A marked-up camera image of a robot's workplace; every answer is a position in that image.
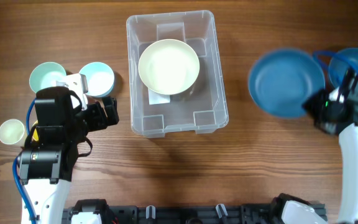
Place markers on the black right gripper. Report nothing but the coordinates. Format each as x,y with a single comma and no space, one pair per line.
316,104

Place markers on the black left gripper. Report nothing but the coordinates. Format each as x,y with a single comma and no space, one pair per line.
97,114

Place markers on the light blue small bowl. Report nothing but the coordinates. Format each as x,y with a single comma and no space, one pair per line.
100,79

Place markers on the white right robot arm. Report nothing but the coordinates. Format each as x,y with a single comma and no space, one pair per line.
348,143

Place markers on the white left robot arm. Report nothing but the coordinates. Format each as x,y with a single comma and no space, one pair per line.
43,170

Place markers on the clear plastic storage container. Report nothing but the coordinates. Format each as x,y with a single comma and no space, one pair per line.
203,107

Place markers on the white paper label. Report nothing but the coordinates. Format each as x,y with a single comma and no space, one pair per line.
157,98

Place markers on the yellow cup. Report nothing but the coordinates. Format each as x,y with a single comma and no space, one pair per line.
35,136

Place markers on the mint green small bowl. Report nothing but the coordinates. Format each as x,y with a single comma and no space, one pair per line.
45,75

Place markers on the cream cup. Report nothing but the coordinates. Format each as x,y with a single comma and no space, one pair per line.
13,132

